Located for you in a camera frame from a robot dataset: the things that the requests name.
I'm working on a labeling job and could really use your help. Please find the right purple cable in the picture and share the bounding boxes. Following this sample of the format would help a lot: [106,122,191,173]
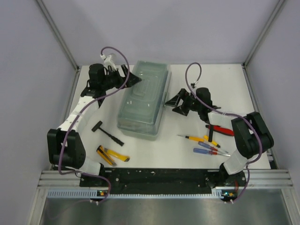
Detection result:
[185,62,263,203]

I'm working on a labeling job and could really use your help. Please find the yellow handled screwdriver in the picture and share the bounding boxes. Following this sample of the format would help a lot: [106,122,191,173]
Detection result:
[203,135,221,148]

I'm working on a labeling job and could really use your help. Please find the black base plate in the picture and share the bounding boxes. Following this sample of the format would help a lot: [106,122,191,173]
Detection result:
[79,167,249,195]

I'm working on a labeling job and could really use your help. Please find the yellow black utility knife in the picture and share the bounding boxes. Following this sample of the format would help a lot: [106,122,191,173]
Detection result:
[96,145,117,167]

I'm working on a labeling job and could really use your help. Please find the blue screwdriver upper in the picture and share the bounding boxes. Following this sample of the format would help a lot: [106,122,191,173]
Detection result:
[198,142,229,154]

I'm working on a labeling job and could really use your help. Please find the white cable duct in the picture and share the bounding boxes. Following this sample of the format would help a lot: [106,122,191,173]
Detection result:
[47,189,228,199]

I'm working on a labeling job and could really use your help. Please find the small black handled hammer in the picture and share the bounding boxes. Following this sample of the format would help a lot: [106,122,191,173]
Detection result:
[208,125,214,143]

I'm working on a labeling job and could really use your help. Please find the black rubber mallet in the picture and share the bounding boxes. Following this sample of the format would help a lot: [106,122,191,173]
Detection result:
[91,121,124,146]

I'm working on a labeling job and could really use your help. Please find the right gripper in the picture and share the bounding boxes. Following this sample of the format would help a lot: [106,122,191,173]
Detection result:
[165,89,202,116]

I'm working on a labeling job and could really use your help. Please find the aluminium frame rail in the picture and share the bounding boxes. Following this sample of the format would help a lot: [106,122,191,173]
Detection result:
[38,169,293,189]

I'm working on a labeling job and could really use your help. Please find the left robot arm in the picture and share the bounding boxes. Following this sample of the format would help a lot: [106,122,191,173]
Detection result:
[47,63,141,186]

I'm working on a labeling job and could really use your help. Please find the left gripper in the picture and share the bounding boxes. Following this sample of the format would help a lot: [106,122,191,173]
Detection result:
[102,65,142,91]

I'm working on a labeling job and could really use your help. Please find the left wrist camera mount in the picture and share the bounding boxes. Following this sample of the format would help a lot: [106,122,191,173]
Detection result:
[100,53,117,70]

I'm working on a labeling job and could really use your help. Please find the red handled pliers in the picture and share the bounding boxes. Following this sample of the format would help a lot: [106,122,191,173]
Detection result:
[205,125,234,136]

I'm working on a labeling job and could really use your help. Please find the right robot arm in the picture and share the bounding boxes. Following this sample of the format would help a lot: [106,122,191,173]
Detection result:
[165,88,274,187]

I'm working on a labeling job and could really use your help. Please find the blue screwdriver lower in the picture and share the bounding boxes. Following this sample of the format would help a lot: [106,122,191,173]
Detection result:
[193,148,230,157]

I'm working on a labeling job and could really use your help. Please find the blue screwdriver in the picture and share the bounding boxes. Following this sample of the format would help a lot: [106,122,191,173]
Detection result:
[198,142,229,154]
[193,148,230,157]

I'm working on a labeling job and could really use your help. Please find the green toolbox with clear lid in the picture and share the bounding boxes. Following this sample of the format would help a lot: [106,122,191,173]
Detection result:
[117,61,172,141]

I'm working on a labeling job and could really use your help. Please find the orange handled screwdriver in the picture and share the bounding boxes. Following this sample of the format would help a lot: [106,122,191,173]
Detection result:
[178,135,205,142]

